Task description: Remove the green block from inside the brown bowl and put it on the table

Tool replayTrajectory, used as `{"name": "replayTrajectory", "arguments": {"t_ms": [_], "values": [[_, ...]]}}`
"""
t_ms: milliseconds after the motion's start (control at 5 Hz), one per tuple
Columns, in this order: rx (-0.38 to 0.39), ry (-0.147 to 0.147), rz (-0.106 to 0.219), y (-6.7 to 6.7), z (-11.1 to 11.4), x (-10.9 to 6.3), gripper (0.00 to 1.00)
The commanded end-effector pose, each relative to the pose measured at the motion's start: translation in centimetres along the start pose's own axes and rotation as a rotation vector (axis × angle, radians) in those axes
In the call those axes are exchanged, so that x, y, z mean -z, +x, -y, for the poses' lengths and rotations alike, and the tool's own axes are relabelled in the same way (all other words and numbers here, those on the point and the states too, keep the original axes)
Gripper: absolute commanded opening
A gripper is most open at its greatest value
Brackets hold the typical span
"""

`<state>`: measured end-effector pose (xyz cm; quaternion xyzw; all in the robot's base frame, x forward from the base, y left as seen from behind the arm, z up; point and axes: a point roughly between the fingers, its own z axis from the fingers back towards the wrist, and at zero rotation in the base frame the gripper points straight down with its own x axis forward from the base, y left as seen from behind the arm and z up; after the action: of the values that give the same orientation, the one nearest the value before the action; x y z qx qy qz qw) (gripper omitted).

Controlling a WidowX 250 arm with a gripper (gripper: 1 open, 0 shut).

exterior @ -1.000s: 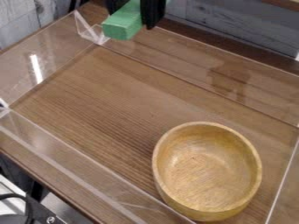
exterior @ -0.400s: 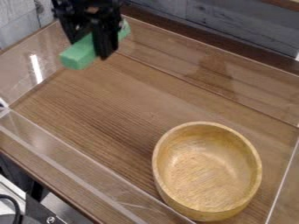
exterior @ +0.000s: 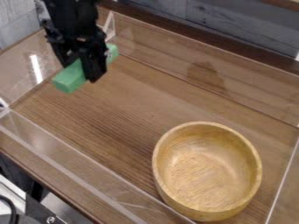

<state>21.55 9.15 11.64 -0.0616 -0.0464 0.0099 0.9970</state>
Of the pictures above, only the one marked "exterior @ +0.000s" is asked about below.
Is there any clear acrylic corner bracket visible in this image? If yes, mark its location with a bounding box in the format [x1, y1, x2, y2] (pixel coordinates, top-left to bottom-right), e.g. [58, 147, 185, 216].
[97, 11, 116, 41]

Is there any green rectangular block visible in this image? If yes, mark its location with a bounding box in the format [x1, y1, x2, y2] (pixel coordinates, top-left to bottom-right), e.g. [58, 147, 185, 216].
[50, 44, 119, 94]

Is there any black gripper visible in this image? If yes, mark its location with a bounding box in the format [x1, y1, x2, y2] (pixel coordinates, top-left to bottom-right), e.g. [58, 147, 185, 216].
[41, 0, 108, 83]

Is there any brown wooden bowl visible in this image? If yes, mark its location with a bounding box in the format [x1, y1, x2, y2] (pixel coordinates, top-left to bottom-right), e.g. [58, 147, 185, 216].
[152, 122, 263, 222]

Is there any black cable lower left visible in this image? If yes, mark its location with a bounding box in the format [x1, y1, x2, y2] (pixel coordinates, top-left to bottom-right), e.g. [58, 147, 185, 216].
[0, 194, 18, 224]

